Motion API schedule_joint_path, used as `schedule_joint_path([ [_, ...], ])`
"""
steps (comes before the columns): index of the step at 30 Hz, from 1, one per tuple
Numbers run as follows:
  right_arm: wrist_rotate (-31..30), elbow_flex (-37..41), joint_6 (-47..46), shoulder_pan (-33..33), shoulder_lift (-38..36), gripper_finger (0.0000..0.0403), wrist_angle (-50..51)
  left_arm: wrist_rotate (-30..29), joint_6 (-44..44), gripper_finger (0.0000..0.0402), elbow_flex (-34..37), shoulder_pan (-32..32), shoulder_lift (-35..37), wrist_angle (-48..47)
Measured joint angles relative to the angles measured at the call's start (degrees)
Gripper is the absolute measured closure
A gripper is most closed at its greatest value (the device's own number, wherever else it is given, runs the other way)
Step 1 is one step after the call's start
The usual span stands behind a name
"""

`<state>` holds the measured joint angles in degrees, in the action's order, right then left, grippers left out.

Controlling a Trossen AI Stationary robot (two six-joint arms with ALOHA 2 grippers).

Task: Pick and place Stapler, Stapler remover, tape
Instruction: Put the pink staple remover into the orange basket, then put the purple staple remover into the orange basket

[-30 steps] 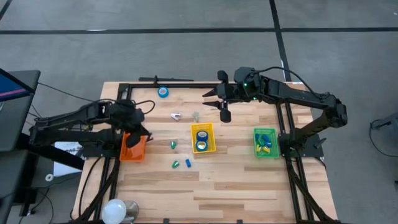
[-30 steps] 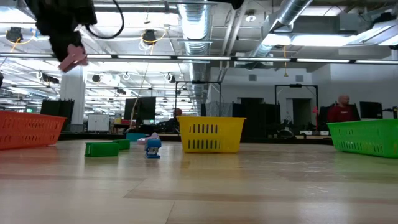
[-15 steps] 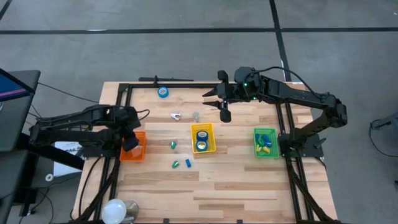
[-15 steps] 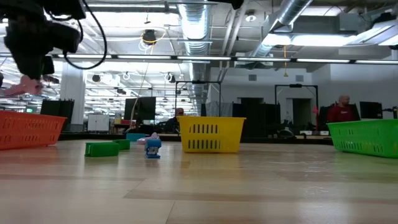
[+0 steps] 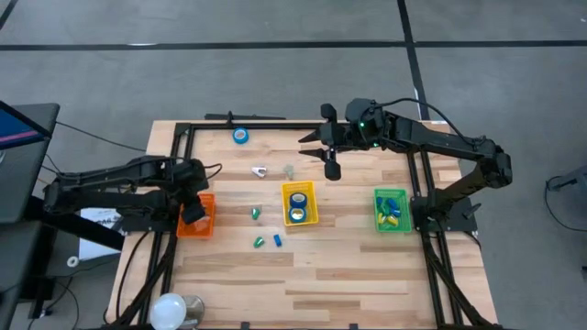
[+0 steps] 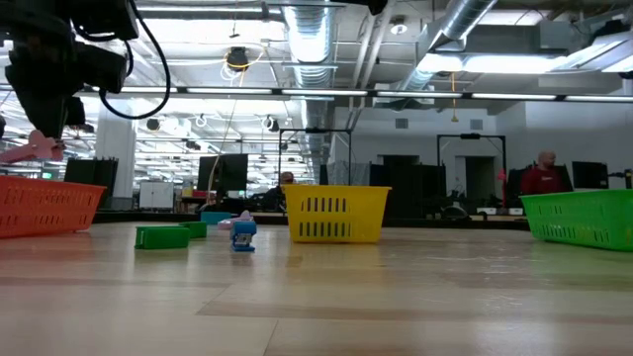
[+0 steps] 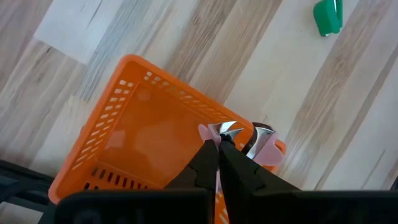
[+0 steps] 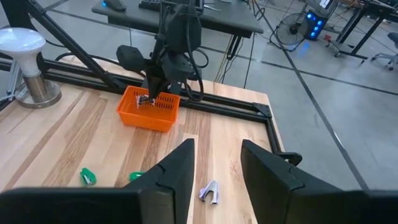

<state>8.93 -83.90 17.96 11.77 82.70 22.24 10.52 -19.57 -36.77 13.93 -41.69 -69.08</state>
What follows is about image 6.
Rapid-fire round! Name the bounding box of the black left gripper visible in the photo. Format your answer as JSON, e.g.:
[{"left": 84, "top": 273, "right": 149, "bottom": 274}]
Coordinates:
[{"left": 3, "top": 42, "right": 129, "bottom": 141}]

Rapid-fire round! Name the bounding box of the pink staple remover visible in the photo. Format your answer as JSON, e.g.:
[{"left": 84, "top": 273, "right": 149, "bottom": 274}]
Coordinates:
[{"left": 0, "top": 129, "right": 66, "bottom": 165}]

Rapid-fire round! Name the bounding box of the green mini stapler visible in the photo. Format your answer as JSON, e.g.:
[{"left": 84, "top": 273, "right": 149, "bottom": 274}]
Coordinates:
[
  {"left": 134, "top": 224, "right": 191, "bottom": 250},
  {"left": 178, "top": 221, "right": 209, "bottom": 240}
]

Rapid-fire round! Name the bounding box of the blue tape roll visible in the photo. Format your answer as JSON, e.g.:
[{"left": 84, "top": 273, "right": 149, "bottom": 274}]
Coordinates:
[{"left": 200, "top": 211, "right": 232, "bottom": 226}]

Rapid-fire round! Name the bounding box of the white staple remover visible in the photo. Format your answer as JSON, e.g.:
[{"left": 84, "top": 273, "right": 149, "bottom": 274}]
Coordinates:
[{"left": 217, "top": 210, "right": 254, "bottom": 231}]

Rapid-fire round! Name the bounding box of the blue mini stapler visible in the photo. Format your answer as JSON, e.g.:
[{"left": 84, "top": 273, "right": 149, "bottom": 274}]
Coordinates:
[{"left": 229, "top": 220, "right": 258, "bottom": 253}]

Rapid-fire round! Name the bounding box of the white pillar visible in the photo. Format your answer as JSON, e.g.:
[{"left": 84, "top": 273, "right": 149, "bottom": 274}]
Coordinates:
[{"left": 95, "top": 106, "right": 137, "bottom": 200}]

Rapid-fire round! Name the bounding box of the black partition panel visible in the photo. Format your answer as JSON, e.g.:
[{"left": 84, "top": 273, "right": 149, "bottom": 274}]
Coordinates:
[
  {"left": 368, "top": 153, "right": 446, "bottom": 219},
  {"left": 63, "top": 156, "right": 120, "bottom": 200}
]

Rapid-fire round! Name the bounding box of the orange plastic basket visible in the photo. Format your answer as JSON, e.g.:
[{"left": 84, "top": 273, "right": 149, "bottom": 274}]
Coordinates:
[{"left": 0, "top": 175, "right": 108, "bottom": 239}]

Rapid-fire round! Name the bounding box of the white cabinet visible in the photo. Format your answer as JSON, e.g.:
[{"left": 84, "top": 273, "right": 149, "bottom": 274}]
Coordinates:
[{"left": 138, "top": 180, "right": 175, "bottom": 211}]

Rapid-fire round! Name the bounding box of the black monitor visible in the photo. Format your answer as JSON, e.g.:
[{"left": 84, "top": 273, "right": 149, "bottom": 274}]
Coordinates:
[
  {"left": 196, "top": 153, "right": 249, "bottom": 194},
  {"left": 572, "top": 160, "right": 610, "bottom": 191}
]

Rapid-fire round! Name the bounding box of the person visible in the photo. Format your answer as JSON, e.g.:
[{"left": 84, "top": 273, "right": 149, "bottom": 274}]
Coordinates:
[
  {"left": 261, "top": 170, "right": 298, "bottom": 212},
  {"left": 518, "top": 150, "right": 570, "bottom": 197}
]

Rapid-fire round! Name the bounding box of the LED light bar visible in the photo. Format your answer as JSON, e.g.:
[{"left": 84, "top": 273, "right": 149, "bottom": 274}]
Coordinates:
[{"left": 0, "top": 84, "right": 633, "bottom": 104}]

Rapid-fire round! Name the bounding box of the yellow plastic basket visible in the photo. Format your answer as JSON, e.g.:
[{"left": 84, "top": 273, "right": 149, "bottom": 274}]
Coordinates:
[{"left": 282, "top": 184, "right": 393, "bottom": 244}]

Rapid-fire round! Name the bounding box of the yellow hanging tag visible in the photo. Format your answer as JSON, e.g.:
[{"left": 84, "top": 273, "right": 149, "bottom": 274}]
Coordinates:
[{"left": 448, "top": 72, "right": 459, "bottom": 124}]

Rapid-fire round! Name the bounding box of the black rounded device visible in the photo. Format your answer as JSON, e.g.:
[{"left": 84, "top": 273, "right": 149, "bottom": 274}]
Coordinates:
[{"left": 438, "top": 205, "right": 472, "bottom": 223}]

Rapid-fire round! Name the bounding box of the green plastic basket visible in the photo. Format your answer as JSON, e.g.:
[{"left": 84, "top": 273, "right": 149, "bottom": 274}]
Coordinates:
[{"left": 518, "top": 189, "right": 633, "bottom": 252}]

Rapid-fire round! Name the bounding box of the black aluminium table frame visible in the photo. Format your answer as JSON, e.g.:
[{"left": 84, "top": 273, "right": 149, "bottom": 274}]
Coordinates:
[{"left": 93, "top": 211, "right": 528, "bottom": 231}]

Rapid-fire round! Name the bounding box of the black ceiling camera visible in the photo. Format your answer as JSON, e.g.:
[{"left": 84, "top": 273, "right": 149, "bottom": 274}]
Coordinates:
[{"left": 225, "top": 45, "right": 251, "bottom": 73}]

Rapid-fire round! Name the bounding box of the silver round ventilation duct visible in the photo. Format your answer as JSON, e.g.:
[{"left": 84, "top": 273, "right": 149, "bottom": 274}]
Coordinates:
[
  {"left": 395, "top": 0, "right": 498, "bottom": 93},
  {"left": 282, "top": 4, "right": 338, "bottom": 164}
]

